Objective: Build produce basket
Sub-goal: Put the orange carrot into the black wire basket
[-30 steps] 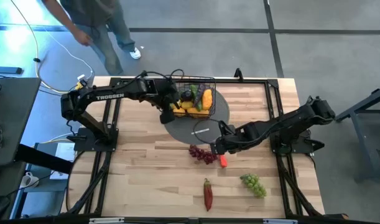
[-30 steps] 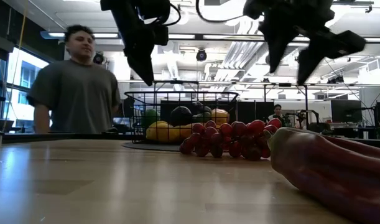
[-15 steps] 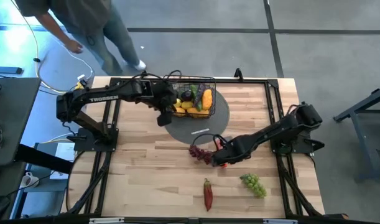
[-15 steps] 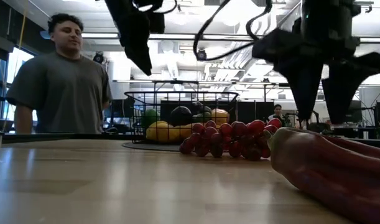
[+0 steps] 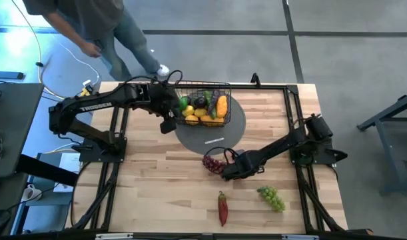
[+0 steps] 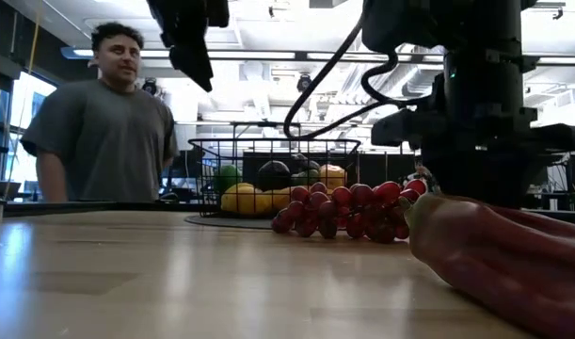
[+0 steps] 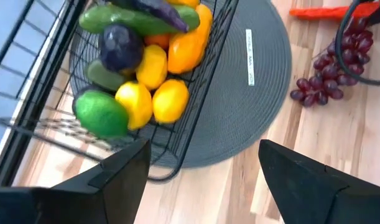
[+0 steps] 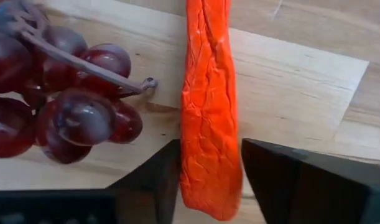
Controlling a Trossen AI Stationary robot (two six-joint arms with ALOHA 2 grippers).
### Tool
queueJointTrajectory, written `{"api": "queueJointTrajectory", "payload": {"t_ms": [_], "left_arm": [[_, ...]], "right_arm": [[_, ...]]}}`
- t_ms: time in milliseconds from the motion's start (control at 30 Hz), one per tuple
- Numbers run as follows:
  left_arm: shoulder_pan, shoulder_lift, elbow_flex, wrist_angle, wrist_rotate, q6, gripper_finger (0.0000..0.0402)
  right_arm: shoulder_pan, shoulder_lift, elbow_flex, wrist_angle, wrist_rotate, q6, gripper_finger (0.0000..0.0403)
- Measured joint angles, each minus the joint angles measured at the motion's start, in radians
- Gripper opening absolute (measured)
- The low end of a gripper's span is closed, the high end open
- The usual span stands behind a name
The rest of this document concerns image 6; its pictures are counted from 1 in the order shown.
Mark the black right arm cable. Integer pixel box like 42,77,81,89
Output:
282,13,451,141

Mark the person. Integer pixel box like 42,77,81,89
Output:
19,22,180,203
399,162,439,189

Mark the dark green avocado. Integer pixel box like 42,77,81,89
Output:
290,169,322,187

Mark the dark purple round fruit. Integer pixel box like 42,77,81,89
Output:
257,159,292,192
290,153,322,171

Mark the glass window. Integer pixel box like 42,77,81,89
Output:
0,70,57,199

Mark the green lime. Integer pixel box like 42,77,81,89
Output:
215,163,244,194

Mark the black wire basket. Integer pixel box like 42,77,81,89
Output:
187,122,362,219

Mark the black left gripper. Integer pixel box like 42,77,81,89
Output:
145,0,231,93

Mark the black aluminium table frame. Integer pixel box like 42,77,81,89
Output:
0,200,575,228

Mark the dark red chili pepper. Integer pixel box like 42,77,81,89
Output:
403,192,575,339

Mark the black ceiling spotlight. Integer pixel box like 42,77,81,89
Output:
295,73,314,94
140,77,159,98

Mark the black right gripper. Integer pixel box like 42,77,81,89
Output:
371,50,575,209

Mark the red grape bunch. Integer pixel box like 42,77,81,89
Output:
271,178,429,245

